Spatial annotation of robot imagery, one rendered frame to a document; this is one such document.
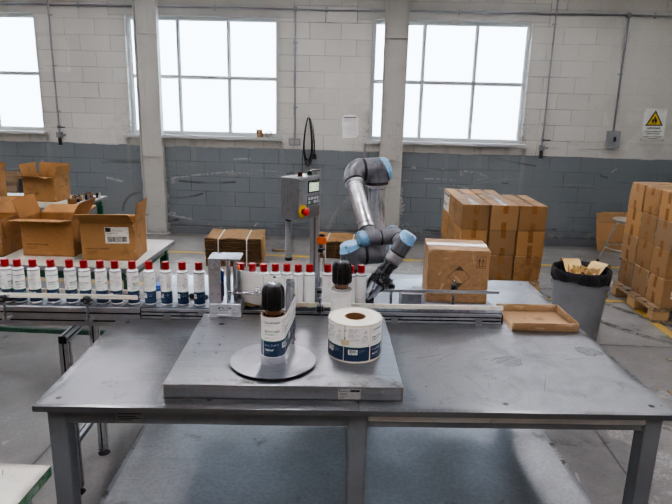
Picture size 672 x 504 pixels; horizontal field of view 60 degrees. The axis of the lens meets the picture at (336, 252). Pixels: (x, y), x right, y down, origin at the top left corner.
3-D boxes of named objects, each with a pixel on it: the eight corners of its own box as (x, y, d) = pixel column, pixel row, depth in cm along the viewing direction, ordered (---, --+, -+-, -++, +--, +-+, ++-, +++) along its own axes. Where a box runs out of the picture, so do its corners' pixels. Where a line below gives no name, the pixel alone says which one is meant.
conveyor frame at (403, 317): (140, 318, 264) (139, 308, 263) (147, 310, 274) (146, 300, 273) (502, 324, 267) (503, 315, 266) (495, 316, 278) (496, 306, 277)
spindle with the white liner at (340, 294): (329, 334, 238) (331, 263, 231) (329, 326, 247) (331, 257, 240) (351, 334, 238) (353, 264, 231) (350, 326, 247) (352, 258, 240)
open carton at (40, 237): (5, 260, 370) (-2, 202, 361) (47, 241, 422) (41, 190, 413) (75, 262, 370) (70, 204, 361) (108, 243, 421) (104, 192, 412)
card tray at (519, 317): (511, 331, 260) (512, 322, 259) (495, 311, 285) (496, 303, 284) (578, 332, 261) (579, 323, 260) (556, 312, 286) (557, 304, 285)
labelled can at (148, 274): (143, 306, 265) (140, 262, 260) (146, 302, 270) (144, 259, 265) (154, 306, 266) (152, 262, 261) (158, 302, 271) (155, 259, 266)
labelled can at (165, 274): (160, 306, 266) (157, 262, 261) (163, 302, 271) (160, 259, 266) (171, 306, 266) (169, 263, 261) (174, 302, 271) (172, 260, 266)
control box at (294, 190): (280, 218, 264) (280, 176, 259) (303, 213, 277) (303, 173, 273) (298, 221, 258) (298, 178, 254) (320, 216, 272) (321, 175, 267)
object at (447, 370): (32, 412, 187) (31, 406, 187) (161, 277, 332) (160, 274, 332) (678, 421, 191) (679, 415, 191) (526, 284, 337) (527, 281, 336)
